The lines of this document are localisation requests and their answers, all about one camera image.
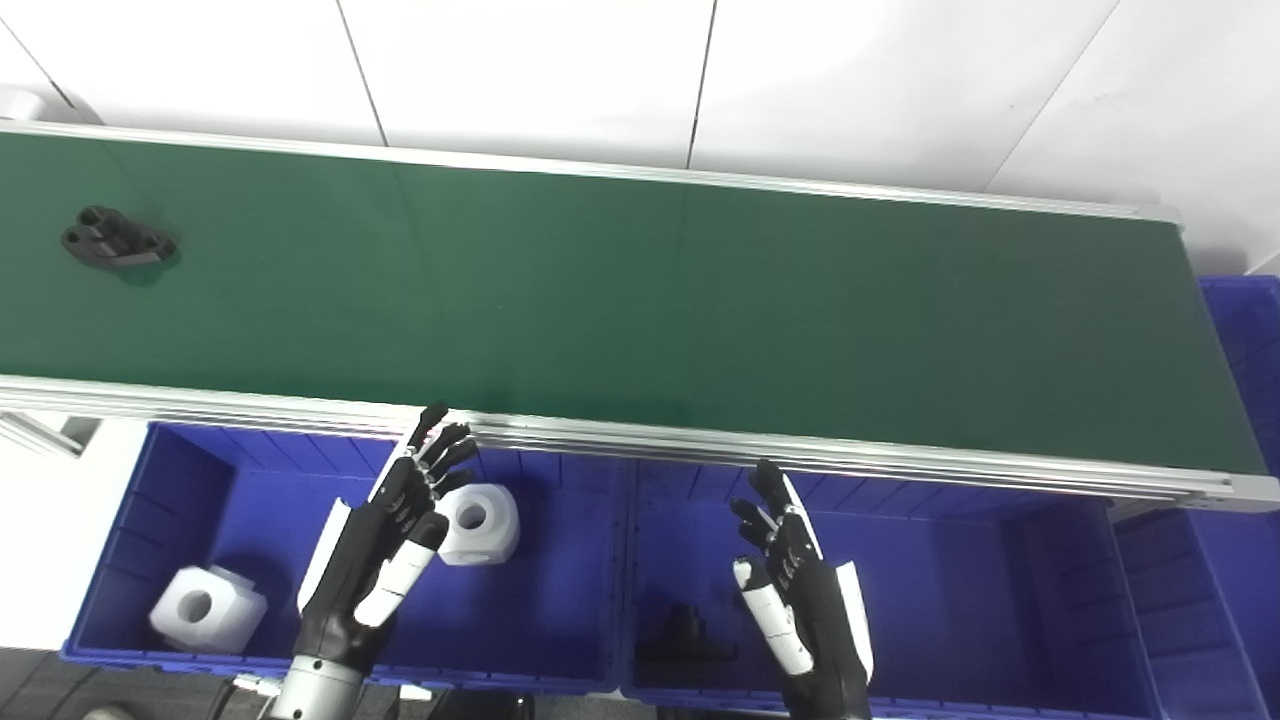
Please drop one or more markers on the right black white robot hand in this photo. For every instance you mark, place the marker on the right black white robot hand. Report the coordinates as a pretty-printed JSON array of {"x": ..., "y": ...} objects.
[{"x": 800, "y": 590}]

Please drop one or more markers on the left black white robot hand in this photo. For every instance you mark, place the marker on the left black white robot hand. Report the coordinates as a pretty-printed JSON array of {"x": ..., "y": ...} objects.
[{"x": 372, "y": 560}]

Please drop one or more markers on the black oval flange part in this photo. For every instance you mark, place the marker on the black oval flange part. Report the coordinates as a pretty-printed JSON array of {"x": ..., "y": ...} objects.
[{"x": 112, "y": 241}]

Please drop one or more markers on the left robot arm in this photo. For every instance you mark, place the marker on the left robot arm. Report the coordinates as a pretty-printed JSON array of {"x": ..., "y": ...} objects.
[{"x": 315, "y": 692}]

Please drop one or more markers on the blue bin with white parts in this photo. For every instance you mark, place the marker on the blue bin with white parts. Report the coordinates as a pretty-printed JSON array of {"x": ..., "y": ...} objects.
[{"x": 270, "y": 540}]

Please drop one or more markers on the white cube part with hole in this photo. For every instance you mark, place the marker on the white cube part with hole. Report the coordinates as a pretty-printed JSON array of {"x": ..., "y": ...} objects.
[
  {"x": 485, "y": 525},
  {"x": 207, "y": 610}
]

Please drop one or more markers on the black part in bin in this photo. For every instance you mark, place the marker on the black part in bin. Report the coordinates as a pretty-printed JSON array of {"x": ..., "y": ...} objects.
[{"x": 688, "y": 640}]

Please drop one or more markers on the blue bin with black part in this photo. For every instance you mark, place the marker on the blue bin with black part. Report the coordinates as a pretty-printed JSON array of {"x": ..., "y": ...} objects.
[{"x": 950, "y": 600}]

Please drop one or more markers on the green conveyor belt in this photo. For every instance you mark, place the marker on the green conveyor belt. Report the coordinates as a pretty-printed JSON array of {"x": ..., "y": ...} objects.
[{"x": 640, "y": 300}]

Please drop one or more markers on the aluminium conveyor support leg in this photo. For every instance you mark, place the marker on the aluminium conveyor support leg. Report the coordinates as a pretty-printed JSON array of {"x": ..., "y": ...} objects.
[{"x": 40, "y": 432}]

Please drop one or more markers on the empty blue bin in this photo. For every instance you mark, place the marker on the empty blue bin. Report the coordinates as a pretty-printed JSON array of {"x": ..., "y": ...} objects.
[{"x": 1230, "y": 600}]

